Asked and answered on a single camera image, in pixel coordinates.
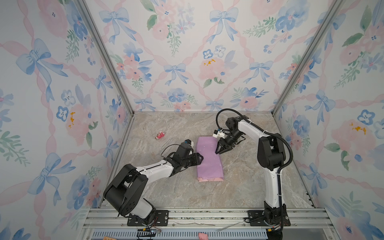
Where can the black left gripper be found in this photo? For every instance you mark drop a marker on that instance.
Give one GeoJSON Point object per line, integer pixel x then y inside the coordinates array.
{"type": "Point", "coordinates": [198, 161]}

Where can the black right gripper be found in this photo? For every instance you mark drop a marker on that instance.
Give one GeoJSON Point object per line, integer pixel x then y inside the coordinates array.
{"type": "Point", "coordinates": [223, 147]}

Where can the pink purple wrapping paper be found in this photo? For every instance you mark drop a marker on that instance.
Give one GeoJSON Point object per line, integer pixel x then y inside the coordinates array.
{"type": "Point", "coordinates": [211, 168]}

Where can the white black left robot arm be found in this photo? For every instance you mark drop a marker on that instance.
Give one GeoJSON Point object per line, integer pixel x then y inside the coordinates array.
{"type": "Point", "coordinates": [125, 191]}

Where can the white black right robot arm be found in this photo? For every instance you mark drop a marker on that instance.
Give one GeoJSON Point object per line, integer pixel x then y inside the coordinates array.
{"type": "Point", "coordinates": [270, 155]}

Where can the red pink toy figure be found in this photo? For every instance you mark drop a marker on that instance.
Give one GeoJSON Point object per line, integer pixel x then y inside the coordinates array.
{"type": "Point", "coordinates": [160, 135]}

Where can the pink object front edge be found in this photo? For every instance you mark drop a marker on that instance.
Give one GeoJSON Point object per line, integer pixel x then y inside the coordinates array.
{"type": "Point", "coordinates": [203, 236]}

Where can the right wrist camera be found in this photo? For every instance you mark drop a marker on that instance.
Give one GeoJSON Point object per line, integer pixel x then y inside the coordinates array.
{"type": "Point", "coordinates": [221, 134]}

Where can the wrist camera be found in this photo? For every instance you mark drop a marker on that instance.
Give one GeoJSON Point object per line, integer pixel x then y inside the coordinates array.
{"type": "Point", "coordinates": [221, 134]}
{"type": "Point", "coordinates": [185, 149]}

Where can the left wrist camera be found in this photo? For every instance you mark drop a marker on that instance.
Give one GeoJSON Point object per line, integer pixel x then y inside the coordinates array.
{"type": "Point", "coordinates": [185, 149]}

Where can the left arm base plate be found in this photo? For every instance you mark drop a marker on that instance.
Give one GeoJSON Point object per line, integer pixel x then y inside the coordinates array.
{"type": "Point", "coordinates": [157, 218]}

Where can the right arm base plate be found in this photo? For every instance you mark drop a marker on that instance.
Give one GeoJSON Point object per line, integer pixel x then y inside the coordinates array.
{"type": "Point", "coordinates": [257, 218]}

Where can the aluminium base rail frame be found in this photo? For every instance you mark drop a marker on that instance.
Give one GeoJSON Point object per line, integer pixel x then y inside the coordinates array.
{"type": "Point", "coordinates": [306, 224]}

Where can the grey slotted cable duct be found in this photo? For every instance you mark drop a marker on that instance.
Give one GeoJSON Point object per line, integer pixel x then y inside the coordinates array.
{"type": "Point", "coordinates": [180, 234]}

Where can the aluminium corner post right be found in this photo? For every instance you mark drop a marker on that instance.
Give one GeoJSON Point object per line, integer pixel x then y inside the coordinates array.
{"type": "Point", "coordinates": [329, 17]}

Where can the aluminium corner post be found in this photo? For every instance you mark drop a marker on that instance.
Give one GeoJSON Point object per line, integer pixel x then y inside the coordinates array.
{"type": "Point", "coordinates": [329, 17]}
{"type": "Point", "coordinates": [90, 23]}

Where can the aluminium corner post left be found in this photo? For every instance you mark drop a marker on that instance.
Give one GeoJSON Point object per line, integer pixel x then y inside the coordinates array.
{"type": "Point", "coordinates": [90, 23]}

